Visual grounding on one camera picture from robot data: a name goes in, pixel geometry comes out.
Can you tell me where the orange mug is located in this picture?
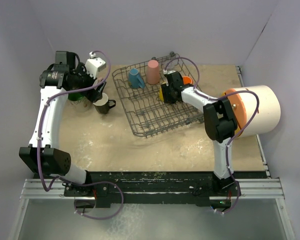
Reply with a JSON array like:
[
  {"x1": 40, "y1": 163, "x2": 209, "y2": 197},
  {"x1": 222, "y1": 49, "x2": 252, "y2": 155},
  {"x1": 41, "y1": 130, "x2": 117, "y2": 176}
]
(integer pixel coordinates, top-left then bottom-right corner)
[{"x1": 182, "y1": 76, "x2": 193, "y2": 85}]

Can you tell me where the black mug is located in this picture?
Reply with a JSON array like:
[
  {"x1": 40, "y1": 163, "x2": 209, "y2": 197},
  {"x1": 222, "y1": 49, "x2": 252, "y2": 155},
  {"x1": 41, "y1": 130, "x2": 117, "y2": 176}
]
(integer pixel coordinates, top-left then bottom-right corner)
[{"x1": 93, "y1": 93, "x2": 116, "y2": 115}]

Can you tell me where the clear glass cup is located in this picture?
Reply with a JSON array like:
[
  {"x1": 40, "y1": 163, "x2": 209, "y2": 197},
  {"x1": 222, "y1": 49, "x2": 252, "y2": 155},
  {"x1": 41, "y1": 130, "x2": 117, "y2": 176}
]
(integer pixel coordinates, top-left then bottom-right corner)
[{"x1": 163, "y1": 59, "x2": 179, "y2": 70}]

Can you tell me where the grey wire dish rack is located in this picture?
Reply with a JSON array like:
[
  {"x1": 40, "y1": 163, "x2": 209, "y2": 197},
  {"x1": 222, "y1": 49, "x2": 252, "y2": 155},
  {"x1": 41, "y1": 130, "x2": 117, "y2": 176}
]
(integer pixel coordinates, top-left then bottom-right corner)
[{"x1": 112, "y1": 51, "x2": 204, "y2": 137}]

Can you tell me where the blue mug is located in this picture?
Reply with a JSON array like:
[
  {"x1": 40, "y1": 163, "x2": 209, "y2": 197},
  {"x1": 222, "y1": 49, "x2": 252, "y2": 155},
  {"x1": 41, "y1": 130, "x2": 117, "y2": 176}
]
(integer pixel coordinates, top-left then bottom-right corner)
[{"x1": 128, "y1": 68, "x2": 146, "y2": 89}]

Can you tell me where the aluminium frame rail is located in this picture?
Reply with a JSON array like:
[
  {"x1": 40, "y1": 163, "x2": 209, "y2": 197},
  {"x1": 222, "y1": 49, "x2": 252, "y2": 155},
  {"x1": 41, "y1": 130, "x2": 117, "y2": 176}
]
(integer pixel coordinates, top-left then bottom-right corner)
[{"x1": 20, "y1": 178, "x2": 285, "y2": 200}]

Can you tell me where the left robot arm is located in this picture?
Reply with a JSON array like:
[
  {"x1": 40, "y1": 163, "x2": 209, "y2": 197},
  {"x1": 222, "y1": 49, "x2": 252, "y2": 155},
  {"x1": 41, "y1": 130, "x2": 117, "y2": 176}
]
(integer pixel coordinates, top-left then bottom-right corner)
[{"x1": 18, "y1": 50, "x2": 111, "y2": 196}]

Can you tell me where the yellow mug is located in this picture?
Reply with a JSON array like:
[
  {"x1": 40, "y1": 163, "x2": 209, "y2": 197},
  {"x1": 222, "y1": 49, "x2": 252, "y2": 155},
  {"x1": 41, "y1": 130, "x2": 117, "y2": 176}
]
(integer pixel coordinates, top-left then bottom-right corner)
[{"x1": 159, "y1": 88, "x2": 164, "y2": 102}]

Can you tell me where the white cat mug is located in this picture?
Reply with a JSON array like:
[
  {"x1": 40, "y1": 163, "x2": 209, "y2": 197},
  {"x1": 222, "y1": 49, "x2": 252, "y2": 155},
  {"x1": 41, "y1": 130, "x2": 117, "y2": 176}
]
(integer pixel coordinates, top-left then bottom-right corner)
[{"x1": 67, "y1": 93, "x2": 92, "y2": 113}]

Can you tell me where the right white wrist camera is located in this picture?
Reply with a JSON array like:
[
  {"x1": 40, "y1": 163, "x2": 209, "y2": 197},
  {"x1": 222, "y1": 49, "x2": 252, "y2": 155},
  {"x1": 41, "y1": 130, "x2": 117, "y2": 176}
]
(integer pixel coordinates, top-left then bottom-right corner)
[{"x1": 163, "y1": 70, "x2": 176, "y2": 86}]

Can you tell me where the orange and yellow lid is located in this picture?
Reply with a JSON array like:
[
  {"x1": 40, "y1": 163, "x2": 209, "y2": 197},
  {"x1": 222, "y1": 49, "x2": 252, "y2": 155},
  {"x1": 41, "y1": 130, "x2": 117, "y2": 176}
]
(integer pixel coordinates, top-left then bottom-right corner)
[{"x1": 223, "y1": 87, "x2": 248, "y2": 138}]

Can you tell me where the pink tumbler cup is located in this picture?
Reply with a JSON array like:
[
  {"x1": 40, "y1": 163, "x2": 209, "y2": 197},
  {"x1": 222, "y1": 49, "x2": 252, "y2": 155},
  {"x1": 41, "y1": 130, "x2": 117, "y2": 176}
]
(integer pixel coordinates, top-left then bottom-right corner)
[{"x1": 146, "y1": 59, "x2": 160, "y2": 85}]

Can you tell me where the pink mug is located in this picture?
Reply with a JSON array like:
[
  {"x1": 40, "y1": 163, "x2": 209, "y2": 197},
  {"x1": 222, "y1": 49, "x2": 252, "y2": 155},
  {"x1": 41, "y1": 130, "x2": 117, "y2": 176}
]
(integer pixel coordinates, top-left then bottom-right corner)
[{"x1": 96, "y1": 78, "x2": 106, "y2": 87}]

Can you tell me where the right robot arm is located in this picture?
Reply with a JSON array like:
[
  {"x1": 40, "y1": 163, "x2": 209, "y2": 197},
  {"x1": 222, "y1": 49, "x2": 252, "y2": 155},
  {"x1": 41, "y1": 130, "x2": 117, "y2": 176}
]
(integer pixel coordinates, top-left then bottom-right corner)
[{"x1": 160, "y1": 70, "x2": 238, "y2": 196}]

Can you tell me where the white cylinder container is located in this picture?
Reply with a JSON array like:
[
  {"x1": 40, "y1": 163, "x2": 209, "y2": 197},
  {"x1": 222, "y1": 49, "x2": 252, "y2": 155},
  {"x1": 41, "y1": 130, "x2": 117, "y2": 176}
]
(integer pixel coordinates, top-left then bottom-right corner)
[{"x1": 239, "y1": 85, "x2": 281, "y2": 137}]

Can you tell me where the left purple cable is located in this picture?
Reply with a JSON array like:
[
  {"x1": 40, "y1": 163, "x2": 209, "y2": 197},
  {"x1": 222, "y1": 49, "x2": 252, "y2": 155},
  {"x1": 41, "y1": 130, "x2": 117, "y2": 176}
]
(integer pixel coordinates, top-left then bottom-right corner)
[{"x1": 36, "y1": 49, "x2": 125, "y2": 220}]

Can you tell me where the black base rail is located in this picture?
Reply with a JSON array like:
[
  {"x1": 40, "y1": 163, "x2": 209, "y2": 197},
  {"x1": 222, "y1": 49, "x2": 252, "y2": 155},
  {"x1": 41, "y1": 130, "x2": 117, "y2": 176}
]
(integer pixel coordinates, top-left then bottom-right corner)
[{"x1": 52, "y1": 171, "x2": 267, "y2": 209}]

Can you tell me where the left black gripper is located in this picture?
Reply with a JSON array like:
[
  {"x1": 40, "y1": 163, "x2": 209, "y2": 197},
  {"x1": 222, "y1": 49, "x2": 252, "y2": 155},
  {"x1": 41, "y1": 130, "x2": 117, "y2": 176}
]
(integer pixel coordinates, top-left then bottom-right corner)
[{"x1": 70, "y1": 63, "x2": 106, "y2": 103}]

